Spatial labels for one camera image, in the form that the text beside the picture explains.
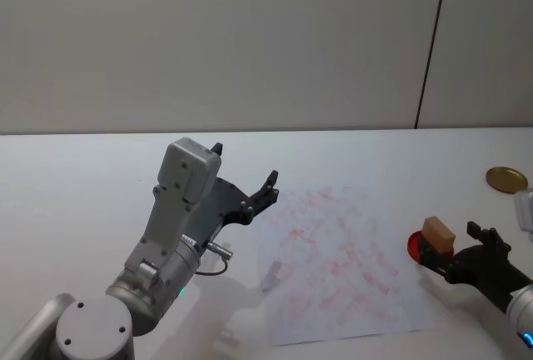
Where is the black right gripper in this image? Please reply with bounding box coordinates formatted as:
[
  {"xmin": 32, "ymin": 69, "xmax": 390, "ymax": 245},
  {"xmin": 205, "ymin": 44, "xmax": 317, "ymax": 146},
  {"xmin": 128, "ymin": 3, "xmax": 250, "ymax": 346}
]
[{"xmin": 417, "ymin": 221, "xmax": 533, "ymax": 313}]

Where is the thin dark cable silver plug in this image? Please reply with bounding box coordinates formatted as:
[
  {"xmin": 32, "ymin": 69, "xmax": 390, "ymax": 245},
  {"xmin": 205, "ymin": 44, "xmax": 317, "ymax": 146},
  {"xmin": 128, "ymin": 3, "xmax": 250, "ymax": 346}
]
[{"xmin": 194, "ymin": 241, "xmax": 233, "ymax": 277}]

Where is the gold round metal lid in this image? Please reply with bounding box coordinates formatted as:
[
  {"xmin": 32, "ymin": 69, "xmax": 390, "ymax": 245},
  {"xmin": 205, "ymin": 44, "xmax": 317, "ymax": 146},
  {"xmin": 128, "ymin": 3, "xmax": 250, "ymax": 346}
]
[{"xmin": 485, "ymin": 166, "xmax": 530, "ymax": 196}]

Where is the red round lid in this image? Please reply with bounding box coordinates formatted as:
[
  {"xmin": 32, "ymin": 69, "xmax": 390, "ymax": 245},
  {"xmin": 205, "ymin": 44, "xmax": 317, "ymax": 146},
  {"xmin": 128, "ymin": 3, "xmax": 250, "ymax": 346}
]
[{"xmin": 406, "ymin": 230, "xmax": 431, "ymax": 268}]

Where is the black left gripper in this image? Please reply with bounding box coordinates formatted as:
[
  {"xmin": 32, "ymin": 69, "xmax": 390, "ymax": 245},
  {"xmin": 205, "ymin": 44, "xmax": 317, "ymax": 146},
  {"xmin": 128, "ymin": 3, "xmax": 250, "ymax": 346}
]
[{"xmin": 192, "ymin": 142, "xmax": 280, "ymax": 249}]

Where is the white paper with red scribbles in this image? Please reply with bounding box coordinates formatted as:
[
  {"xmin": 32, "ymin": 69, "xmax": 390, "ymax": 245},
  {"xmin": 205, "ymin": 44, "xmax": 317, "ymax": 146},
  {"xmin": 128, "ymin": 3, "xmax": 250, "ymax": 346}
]
[{"xmin": 255, "ymin": 175, "xmax": 437, "ymax": 348}]

